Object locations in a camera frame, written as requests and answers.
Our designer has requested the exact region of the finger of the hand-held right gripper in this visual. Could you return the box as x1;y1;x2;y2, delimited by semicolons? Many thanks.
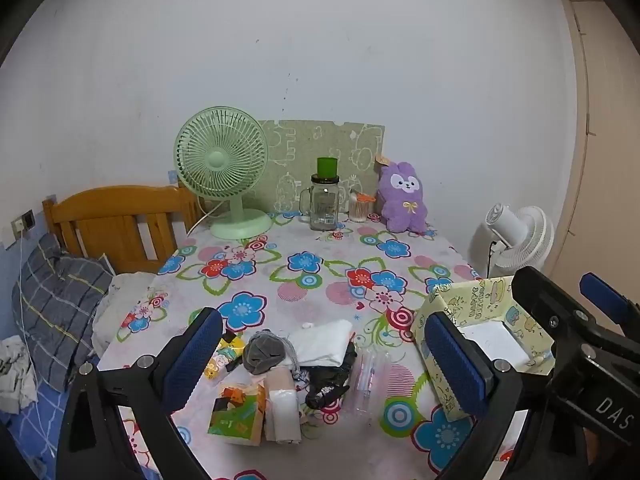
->
580;272;640;333
511;266;608;361

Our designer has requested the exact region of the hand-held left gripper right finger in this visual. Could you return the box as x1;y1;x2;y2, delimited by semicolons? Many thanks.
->
424;311;550;480

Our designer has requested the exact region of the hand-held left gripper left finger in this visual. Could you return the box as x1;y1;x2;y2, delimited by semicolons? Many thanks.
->
56;306;224;480

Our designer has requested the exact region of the yellow patterned box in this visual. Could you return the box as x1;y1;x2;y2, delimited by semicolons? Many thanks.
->
411;276;556;422

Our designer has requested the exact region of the grey sock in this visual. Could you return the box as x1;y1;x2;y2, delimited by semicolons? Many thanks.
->
243;330;299;376

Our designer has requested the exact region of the orange green tissue pack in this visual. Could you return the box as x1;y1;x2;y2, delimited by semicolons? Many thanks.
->
207;384;267;447

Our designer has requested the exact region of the clear plastic pouch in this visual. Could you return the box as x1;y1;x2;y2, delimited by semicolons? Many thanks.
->
350;347;393;413

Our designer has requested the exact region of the peach white tissue pack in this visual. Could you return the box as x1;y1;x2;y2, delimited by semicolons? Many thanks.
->
264;367;303;445

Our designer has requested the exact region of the black cloth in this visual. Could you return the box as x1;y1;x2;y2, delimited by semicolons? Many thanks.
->
302;342;358;409

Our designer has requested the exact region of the white fan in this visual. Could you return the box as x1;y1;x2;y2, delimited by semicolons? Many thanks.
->
468;203;556;279

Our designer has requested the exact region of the floral tablecloth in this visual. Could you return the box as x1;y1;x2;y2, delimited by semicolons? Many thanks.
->
92;210;531;480

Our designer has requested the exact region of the grey plaid pillow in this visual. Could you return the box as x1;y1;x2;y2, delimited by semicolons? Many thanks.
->
12;232;115;393

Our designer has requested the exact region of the wooden headboard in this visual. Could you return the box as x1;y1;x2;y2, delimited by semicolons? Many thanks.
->
42;185;206;276

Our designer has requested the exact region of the white printed cloth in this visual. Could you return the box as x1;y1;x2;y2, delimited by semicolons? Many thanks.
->
0;335;38;413

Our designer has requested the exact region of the purple plush rabbit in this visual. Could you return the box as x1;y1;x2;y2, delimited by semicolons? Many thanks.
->
375;155;432;234

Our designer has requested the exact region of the blue grid bedsheet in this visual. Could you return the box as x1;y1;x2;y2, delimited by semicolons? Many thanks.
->
0;385;96;480

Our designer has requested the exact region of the small toothpick jar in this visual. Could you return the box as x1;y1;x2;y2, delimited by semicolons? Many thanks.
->
348;189;376;224

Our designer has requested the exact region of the beige door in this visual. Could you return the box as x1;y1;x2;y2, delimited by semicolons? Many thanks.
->
559;0;640;281

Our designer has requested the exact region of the green desk fan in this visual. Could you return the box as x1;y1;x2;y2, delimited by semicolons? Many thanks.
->
173;106;273;241

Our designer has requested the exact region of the glass mug jar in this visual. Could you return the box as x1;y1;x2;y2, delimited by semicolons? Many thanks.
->
299;174;348;232

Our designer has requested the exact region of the green patterned cardboard panel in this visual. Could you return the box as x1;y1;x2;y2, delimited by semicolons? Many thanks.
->
256;119;387;215

